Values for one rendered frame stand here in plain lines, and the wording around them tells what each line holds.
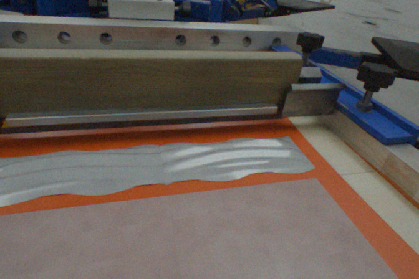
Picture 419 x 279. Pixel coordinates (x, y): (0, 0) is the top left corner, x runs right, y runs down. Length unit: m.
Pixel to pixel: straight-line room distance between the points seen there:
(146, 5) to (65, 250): 0.46
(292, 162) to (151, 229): 0.18
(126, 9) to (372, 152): 0.48
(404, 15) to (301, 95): 2.36
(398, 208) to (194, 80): 0.26
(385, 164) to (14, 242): 0.38
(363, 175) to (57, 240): 0.33
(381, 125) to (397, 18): 2.39
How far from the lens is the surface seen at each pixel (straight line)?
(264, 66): 0.38
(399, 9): 2.78
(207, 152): 0.35
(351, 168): 0.40
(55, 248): 0.28
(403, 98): 2.68
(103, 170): 0.32
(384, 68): 0.43
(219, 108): 0.37
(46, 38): 0.58
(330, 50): 1.05
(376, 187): 0.38
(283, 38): 0.65
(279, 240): 0.28
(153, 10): 0.61
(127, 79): 0.35
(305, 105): 0.42
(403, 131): 0.42
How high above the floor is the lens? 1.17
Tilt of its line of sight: 30 degrees down
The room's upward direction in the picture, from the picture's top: 6 degrees clockwise
